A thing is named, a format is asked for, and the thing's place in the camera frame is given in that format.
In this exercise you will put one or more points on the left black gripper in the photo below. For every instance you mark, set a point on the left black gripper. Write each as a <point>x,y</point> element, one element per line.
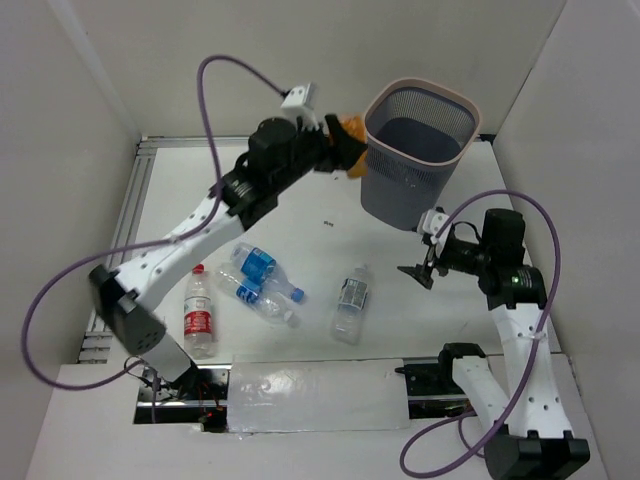
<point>325,148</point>

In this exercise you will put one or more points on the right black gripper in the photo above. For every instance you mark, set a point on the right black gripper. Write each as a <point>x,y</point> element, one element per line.
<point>422,272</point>

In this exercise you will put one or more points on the orange juice bottle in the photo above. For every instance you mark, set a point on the orange juice bottle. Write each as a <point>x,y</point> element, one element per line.
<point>354,126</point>

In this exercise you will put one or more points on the clear bottle white blue label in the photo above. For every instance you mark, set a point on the clear bottle white blue label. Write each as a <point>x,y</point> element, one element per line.
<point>349,313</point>

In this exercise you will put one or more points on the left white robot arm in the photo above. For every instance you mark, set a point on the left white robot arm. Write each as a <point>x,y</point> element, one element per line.
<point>125,298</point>

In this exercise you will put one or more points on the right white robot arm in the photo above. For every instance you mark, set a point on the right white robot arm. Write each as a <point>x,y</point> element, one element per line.
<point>529,435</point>

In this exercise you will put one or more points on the grey mesh waste bin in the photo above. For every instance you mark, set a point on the grey mesh waste bin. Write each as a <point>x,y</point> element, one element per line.
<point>417,132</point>

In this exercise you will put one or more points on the blue label bottle white cap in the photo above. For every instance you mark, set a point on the blue label bottle white cap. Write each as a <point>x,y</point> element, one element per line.
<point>271,307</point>

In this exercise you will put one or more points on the clear tape sheet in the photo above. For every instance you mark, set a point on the clear tape sheet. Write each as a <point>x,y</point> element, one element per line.
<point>324,396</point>

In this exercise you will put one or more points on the red label water bottle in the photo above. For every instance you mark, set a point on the red label water bottle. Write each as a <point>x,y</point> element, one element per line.
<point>199,332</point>

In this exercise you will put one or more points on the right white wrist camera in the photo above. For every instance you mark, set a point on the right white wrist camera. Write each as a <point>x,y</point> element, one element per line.
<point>434,228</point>

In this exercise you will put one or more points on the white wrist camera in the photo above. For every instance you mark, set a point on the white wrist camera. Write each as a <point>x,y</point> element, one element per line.
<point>434,228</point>
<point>298,107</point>

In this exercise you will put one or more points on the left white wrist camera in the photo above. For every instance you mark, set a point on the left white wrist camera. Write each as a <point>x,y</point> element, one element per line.
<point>298,107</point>

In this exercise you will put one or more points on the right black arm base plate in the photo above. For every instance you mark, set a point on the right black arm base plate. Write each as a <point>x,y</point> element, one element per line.
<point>429,395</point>

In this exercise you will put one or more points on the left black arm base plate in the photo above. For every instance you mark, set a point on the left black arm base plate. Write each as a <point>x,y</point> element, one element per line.
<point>205,406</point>

